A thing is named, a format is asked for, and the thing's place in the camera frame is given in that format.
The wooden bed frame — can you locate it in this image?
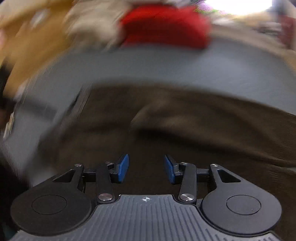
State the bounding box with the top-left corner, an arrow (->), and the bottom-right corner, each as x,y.
1,1 -> 73,97

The cream folded blanket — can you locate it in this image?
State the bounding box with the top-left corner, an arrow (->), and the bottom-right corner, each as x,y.
64,1 -> 132,49

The red folded blanket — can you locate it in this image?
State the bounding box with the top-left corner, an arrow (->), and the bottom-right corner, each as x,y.
120,4 -> 211,49

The grey quilted mattress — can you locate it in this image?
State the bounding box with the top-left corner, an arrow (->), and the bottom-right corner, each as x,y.
1,39 -> 295,171

